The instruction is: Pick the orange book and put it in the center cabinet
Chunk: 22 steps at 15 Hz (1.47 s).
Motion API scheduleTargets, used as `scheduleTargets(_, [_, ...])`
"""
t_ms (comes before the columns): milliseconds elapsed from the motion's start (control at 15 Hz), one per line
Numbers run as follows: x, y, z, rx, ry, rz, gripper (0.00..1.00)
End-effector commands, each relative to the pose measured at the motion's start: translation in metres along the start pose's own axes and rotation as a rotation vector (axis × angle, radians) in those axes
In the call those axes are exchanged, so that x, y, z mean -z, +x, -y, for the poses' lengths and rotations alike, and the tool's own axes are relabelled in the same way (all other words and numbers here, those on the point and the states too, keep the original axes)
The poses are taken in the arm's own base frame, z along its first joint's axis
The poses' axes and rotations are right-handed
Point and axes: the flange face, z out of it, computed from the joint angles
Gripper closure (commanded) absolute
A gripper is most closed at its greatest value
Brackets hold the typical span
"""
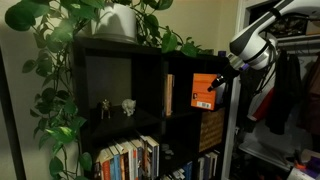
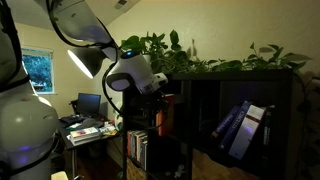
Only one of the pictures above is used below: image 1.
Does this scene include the blue spine book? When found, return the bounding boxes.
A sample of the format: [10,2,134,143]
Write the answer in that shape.
[107,143,122,180]

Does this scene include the tall white book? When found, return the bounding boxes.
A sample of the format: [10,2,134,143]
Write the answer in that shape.
[209,150,221,180]

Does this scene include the purple object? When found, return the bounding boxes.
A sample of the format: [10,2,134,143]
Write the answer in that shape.
[305,156,320,175]

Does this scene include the short blue book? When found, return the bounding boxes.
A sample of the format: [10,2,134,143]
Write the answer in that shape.
[183,161,194,180]

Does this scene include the dark blue book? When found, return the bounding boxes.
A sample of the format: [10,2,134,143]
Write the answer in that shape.
[203,153,211,180]

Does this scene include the beige book red spine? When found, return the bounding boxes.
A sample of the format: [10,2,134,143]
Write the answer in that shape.
[94,147,114,180]

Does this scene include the row of books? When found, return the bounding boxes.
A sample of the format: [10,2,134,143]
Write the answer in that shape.
[114,140,135,180]
[143,135,161,178]

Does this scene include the woven wicker basket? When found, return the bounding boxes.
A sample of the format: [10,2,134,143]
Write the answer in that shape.
[198,107,227,153]

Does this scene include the metal closet rod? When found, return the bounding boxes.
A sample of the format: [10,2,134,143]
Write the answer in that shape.
[281,42,320,54]

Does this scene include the green pothos plant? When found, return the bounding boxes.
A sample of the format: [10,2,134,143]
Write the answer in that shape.
[3,0,214,180]

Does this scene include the cardboard box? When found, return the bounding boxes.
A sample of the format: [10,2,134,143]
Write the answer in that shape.
[305,16,320,36]

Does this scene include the row of lower books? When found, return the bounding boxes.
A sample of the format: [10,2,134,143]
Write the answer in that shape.
[143,135,161,178]

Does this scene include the white red jacket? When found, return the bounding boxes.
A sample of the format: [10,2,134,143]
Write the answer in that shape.
[246,66,278,123]

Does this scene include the brass animal figurine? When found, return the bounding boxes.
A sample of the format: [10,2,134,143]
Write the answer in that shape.
[99,98,113,120]

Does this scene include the small orange object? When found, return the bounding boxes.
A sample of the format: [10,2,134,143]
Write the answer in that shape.
[294,159,307,170]

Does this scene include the tan wooden book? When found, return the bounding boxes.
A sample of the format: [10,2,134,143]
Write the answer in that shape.
[162,73,175,118]

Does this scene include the large blue book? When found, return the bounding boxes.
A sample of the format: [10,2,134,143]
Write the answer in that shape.
[215,83,226,106]

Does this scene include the white plastic object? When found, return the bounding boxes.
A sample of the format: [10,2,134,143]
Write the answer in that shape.
[286,166,316,180]

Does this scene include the white plant pot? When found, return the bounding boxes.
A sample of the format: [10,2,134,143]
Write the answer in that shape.
[90,2,138,45]

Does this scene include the black cube bookshelf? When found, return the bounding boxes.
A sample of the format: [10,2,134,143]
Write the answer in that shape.
[71,35,235,180]

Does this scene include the white low shelf board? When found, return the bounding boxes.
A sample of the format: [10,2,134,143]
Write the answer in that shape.
[238,139,294,172]

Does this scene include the white book red stripe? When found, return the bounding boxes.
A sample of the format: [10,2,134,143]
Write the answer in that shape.
[128,139,139,180]

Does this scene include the white elephant figurine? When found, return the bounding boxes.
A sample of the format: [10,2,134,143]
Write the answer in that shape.
[120,98,137,118]

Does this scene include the white closet shelf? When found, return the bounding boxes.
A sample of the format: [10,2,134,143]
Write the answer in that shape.
[276,33,320,44]

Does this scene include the orange brown spine book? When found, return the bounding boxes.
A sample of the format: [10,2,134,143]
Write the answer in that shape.
[118,152,127,180]

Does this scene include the black long coat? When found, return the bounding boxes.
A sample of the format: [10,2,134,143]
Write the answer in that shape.
[264,49,304,135]

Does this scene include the black slanted pole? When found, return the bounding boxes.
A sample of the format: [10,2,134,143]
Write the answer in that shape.
[0,46,27,180]

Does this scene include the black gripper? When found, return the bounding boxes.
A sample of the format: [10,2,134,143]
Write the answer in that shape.
[206,63,242,93]

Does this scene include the slim white book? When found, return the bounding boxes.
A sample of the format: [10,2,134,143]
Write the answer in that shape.
[197,156,205,180]

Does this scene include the dark patterned book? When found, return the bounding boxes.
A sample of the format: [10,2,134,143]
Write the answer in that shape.
[141,136,150,179]

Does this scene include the black jacket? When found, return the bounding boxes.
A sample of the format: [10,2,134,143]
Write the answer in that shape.
[238,68,264,133]

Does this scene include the grey blue book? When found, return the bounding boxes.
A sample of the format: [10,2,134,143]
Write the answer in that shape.
[133,137,145,180]

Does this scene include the small white books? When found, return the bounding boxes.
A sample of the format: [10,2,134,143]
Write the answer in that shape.
[168,168,186,180]

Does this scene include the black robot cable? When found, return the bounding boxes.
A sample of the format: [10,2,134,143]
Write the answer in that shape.
[258,31,282,99]

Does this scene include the white door frame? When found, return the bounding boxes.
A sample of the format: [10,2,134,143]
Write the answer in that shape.
[220,0,249,180]

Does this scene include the brown garment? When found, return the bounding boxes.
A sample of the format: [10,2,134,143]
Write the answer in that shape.
[297,56,320,136]

